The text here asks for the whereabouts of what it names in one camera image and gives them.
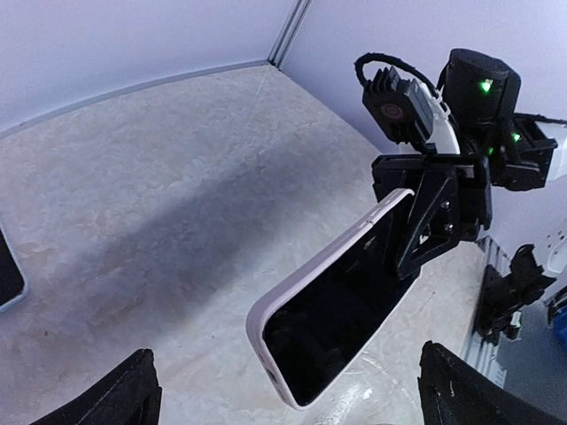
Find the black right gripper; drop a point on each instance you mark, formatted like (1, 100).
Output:
(452, 201)

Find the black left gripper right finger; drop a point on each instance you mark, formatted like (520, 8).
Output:
(452, 392)

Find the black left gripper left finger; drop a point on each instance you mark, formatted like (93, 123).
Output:
(129, 394)

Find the clear pink phone case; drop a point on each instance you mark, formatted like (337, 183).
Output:
(262, 310)

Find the light blue phone case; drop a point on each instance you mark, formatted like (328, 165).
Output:
(13, 274)

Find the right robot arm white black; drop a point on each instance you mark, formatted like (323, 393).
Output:
(464, 136)

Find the front aluminium rail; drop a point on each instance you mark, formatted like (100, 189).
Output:
(481, 347)

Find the right aluminium frame post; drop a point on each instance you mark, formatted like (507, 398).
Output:
(288, 32)

